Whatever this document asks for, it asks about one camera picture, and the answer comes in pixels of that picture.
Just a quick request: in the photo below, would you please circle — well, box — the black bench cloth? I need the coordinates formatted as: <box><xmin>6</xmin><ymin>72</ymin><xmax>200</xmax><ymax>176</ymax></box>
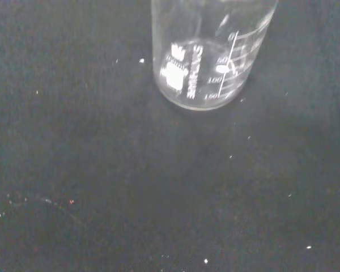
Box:
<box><xmin>0</xmin><ymin>0</ymin><xmax>340</xmax><ymax>272</ymax></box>

